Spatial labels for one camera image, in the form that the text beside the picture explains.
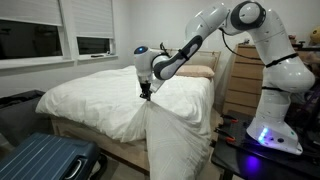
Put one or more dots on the small dark window pane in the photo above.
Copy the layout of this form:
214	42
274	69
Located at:
93	45

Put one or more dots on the small white window blind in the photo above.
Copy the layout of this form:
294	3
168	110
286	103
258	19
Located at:
93	18

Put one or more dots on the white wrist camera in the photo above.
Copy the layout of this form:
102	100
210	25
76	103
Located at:
156	86

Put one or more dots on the light wooden bed frame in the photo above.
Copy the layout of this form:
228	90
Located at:
110	146

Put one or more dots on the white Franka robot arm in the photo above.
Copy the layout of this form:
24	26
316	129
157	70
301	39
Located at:
283	73

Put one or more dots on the large dark window pane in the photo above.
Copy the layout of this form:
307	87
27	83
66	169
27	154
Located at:
30	41

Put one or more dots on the yellow plush toy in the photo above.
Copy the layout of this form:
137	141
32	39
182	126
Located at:
316	35

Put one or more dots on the white quilted duvet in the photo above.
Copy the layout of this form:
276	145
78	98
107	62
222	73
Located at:
100	100

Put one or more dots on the wooden chest of drawers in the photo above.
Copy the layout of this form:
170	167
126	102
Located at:
243	83

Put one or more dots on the pink ribbed pillow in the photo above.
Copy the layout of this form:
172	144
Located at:
195	71

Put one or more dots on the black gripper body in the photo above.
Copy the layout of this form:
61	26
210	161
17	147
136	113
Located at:
145	87

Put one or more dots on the blue hard-shell suitcase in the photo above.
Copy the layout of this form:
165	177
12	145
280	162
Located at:
43	156

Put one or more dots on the black robot table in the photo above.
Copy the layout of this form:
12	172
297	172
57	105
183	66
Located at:
266	163

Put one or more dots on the black remote control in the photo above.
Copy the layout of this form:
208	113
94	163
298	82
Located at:
97	55

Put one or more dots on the beige cushioned headboard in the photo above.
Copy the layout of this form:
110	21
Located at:
206	58

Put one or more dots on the dark grey open suitcase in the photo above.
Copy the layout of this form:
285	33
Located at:
18	115

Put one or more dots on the large white window blind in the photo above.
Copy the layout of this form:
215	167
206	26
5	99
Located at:
30	10

